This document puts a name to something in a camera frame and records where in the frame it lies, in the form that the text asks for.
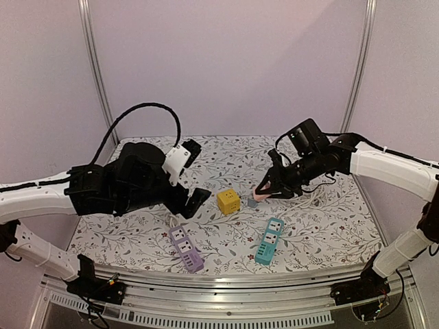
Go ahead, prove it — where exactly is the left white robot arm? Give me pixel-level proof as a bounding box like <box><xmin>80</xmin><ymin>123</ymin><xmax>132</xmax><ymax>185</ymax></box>
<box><xmin>1</xmin><ymin>140</ymin><xmax>211</xmax><ymax>297</ymax></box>

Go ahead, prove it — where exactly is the left aluminium frame post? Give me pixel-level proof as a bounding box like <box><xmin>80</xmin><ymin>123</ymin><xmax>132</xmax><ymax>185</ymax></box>
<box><xmin>78</xmin><ymin>0</ymin><xmax>113</xmax><ymax>128</ymax></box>

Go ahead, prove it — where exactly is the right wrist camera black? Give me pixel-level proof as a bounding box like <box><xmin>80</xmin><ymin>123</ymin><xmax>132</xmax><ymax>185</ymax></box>
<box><xmin>287</xmin><ymin>118</ymin><xmax>330</xmax><ymax>157</ymax></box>

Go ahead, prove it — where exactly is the teal power strip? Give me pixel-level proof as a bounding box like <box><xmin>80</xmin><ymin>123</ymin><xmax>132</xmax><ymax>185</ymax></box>
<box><xmin>254</xmin><ymin>217</ymin><xmax>284</xmax><ymax>265</ymax></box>

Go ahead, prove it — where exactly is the yellow cube socket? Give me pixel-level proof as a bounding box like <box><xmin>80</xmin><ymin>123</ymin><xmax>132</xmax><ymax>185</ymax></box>
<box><xmin>217</xmin><ymin>188</ymin><xmax>240</xmax><ymax>215</ymax></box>

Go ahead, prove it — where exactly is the aluminium front rail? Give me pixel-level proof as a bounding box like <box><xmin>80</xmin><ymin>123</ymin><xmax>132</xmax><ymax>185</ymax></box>
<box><xmin>31</xmin><ymin>265</ymin><xmax>429</xmax><ymax>328</ymax></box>

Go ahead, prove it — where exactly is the white cord of teal strip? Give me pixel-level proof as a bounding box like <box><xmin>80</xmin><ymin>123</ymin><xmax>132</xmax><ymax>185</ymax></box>
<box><xmin>291</xmin><ymin>183</ymin><xmax>327</xmax><ymax>208</ymax></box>

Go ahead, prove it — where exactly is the pink plug adapter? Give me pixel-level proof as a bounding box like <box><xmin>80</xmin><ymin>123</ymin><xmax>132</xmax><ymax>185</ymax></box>
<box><xmin>252</xmin><ymin>186</ymin><xmax>271</xmax><ymax>202</ymax></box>

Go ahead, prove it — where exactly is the floral table cloth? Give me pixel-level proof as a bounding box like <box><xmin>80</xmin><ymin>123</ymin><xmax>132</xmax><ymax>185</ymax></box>
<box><xmin>69</xmin><ymin>136</ymin><xmax>383</xmax><ymax>276</ymax></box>

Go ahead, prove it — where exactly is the aluminium frame post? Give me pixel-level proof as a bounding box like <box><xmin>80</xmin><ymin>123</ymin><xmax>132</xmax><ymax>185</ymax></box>
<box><xmin>340</xmin><ymin>0</ymin><xmax>377</xmax><ymax>133</ymax></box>
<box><xmin>78</xmin><ymin>0</ymin><xmax>113</xmax><ymax>128</ymax></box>

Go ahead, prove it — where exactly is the left black camera cable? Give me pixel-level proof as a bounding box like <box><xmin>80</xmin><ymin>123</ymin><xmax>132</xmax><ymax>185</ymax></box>
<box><xmin>91</xmin><ymin>101</ymin><xmax>182</xmax><ymax>169</ymax></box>

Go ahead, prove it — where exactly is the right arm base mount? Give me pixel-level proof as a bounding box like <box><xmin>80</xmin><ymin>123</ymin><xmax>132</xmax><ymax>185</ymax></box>
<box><xmin>330</xmin><ymin>271</ymin><xmax>390</xmax><ymax>306</ymax></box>

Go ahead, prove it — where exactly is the purple power strip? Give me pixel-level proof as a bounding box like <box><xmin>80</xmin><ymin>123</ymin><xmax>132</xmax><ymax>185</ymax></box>
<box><xmin>169</xmin><ymin>226</ymin><xmax>204</xmax><ymax>273</ymax></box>

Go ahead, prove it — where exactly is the grey blue plug adapter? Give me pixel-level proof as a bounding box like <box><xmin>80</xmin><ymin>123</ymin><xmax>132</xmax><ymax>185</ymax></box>
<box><xmin>248</xmin><ymin>197</ymin><xmax>259</xmax><ymax>208</ymax></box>

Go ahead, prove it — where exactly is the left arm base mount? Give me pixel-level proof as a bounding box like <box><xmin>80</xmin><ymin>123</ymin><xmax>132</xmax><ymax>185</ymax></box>
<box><xmin>64</xmin><ymin>254</ymin><xmax>127</xmax><ymax>305</ymax></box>

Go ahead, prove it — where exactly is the right aluminium frame post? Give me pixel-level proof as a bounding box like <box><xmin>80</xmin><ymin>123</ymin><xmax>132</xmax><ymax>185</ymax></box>
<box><xmin>340</xmin><ymin>0</ymin><xmax>377</xmax><ymax>133</ymax></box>

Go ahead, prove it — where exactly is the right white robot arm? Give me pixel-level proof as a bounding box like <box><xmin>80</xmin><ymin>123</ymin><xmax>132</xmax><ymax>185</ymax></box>
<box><xmin>254</xmin><ymin>130</ymin><xmax>438</xmax><ymax>299</ymax></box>

